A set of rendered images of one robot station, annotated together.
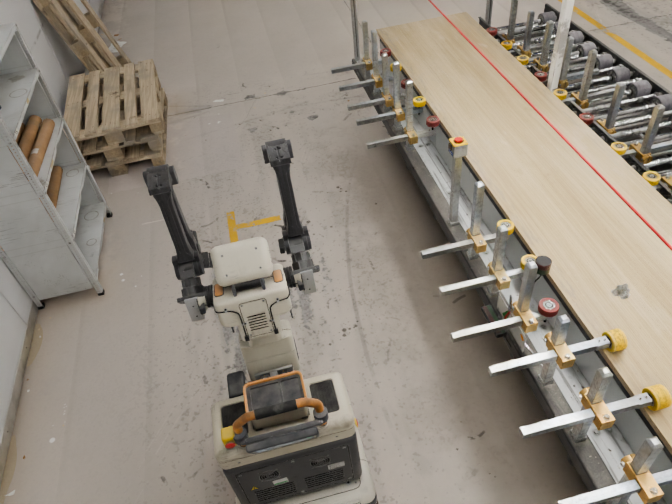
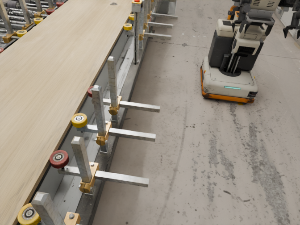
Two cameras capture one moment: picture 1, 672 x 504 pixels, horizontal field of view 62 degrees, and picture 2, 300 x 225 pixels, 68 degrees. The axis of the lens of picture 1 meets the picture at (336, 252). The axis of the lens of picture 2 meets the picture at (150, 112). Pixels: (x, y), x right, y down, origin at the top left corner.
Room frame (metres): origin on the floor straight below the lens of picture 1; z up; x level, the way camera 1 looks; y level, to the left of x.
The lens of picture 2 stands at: (3.85, -0.13, 1.76)
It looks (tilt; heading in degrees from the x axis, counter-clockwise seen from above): 44 degrees down; 192
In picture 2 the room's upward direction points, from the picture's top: 5 degrees clockwise
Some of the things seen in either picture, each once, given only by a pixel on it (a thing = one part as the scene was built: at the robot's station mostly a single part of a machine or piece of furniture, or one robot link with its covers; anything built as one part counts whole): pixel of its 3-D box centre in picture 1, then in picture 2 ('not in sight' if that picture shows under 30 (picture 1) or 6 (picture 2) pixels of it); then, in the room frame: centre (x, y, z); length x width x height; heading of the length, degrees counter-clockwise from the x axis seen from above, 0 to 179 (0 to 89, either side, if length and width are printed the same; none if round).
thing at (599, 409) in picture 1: (596, 407); not in sight; (0.90, -0.80, 0.95); 0.14 x 0.06 x 0.05; 7
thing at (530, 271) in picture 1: (523, 303); (148, 10); (1.42, -0.74, 0.90); 0.04 x 0.04 x 0.48; 7
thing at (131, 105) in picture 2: (401, 138); (125, 105); (2.86, -0.49, 0.82); 0.43 x 0.03 x 0.04; 97
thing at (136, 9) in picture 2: (458, 147); (136, 6); (2.17, -0.64, 1.18); 0.07 x 0.07 x 0.08; 7
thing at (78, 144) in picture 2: (385, 87); (85, 173); (3.40, -0.48, 0.87); 0.04 x 0.04 x 0.48; 7
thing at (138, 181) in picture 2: (379, 101); (103, 176); (3.36, -0.43, 0.80); 0.43 x 0.03 x 0.04; 97
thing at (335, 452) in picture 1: (287, 431); (236, 44); (1.17, 0.30, 0.59); 0.55 x 0.34 x 0.83; 98
